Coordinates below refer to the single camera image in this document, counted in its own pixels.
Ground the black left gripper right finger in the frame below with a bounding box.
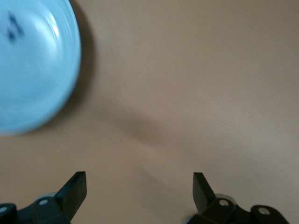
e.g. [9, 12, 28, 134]
[186, 172, 290, 224]

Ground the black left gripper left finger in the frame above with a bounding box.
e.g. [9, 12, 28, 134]
[0, 171, 87, 224]

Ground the blue plate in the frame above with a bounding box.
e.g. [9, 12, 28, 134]
[0, 0, 82, 136]

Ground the blue lowercase letter m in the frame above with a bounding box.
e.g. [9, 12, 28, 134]
[0, 10, 25, 45]

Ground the brown table mat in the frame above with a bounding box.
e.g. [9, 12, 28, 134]
[0, 0, 299, 224]

